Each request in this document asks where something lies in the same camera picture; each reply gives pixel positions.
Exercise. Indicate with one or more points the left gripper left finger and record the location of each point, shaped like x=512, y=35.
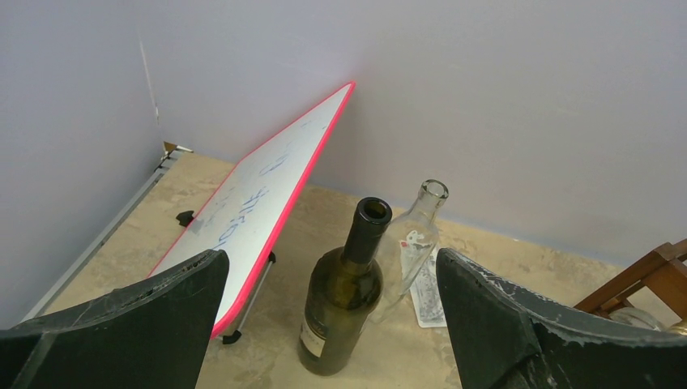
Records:
x=151, y=334

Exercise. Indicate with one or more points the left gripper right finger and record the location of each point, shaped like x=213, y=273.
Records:
x=506, y=336

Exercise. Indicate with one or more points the clear glass bottle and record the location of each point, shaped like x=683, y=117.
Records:
x=406, y=245

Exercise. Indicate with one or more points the dark green wine bottle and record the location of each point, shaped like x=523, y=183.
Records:
x=344, y=288

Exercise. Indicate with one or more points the clear bottle in rack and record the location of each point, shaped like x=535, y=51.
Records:
x=636, y=318

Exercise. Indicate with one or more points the wooden wine rack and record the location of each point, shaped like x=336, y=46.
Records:
x=662, y=270

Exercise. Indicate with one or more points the gold capped red wine bottle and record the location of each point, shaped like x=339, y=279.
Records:
x=679, y=328

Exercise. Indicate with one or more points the white printed card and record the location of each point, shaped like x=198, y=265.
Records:
x=425, y=295

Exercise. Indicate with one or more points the red framed whiteboard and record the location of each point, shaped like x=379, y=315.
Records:
x=247, y=211

